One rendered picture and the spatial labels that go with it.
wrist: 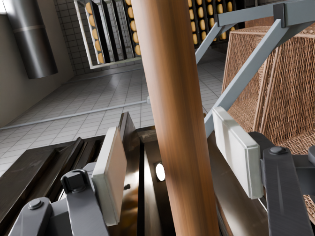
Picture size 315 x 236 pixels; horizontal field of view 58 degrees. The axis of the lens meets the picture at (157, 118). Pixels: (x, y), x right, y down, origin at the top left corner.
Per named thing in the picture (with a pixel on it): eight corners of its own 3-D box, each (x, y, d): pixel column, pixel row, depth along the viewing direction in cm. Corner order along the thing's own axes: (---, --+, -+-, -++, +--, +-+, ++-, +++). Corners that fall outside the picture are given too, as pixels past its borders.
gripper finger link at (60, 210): (97, 239, 13) (31, 252, 13) (110, 181, 17) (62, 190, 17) (88, 211, 12) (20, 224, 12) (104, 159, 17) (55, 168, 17)
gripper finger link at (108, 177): (119, 225, 14) (105, 228, 14) (127, 162, 21) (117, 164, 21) (105, 173, 14) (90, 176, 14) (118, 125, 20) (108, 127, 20)
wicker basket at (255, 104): (313, 140, 122) (250, 152, 122) (261, 106, 175) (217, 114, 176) (311, 22, 107) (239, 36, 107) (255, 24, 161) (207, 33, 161)
